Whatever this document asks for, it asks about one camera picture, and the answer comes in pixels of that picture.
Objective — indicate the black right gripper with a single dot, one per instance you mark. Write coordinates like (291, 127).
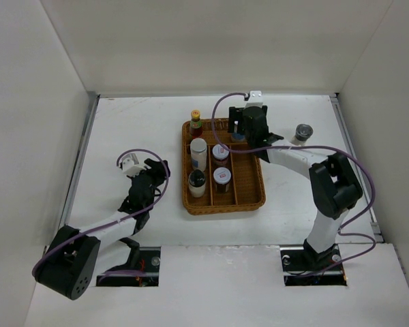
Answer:
(236, 114)

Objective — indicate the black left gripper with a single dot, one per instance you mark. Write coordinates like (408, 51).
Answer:
(157, 170)

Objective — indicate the silver lid blue label bottle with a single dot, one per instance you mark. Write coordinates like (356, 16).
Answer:
(235, 136)

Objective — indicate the red sauce bottle yellow cap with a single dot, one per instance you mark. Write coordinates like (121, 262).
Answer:
(195, 124)

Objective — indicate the small jar red label lid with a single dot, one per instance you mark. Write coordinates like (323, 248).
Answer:
(220, 155)

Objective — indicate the silver lid white spice bottle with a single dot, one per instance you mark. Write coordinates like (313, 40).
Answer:
(198, 150)

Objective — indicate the black cap pepper grinder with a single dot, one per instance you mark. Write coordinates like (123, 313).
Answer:
(197, 183)

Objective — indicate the grey lid salt grinder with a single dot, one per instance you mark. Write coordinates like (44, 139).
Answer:
(303, 133)

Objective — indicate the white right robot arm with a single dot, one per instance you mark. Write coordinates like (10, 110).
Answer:
(335, 187)

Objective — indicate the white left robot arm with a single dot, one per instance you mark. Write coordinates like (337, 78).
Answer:
(69, 264)

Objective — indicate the brown wicker divided basket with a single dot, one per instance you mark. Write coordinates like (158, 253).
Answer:
(246, 187)

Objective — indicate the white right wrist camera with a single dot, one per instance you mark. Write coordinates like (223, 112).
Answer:
(253, 99)

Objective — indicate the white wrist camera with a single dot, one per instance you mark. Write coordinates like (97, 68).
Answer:
(253, 99)
(130, 165)

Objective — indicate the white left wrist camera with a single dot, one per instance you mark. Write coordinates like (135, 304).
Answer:
(130, 165)

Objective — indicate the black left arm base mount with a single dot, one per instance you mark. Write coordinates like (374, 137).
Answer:
(140, 269)

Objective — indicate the metal table edge rail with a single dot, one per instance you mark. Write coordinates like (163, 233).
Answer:
(79, 160)

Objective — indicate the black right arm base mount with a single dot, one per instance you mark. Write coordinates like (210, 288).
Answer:
(299, 270)

